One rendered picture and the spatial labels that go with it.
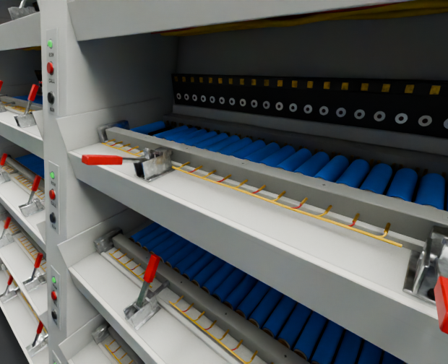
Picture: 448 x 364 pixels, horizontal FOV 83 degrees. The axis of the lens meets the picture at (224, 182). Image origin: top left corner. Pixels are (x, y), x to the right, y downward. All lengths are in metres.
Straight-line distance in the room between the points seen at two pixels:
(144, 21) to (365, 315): 0.32
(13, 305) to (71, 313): 0.56
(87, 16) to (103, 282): 0.38
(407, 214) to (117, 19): 0.34
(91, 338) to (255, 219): 0.50
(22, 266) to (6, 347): 0.37
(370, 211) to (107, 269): 0.41
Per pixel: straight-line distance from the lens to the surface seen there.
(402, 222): 0.22
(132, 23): 0.34
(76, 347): 0.65
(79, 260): 0.53
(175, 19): 0.28
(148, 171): 0.29
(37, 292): 0.82
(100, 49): 0.47
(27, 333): 1.03
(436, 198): 0.25
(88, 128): 0.46
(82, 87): 0.46
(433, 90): 0.33
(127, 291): 0.44
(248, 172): 0.25
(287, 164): 0.27
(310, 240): 0.20
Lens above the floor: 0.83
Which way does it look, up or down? 14 degrees down
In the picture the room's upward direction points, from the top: 9 degrees clockwise
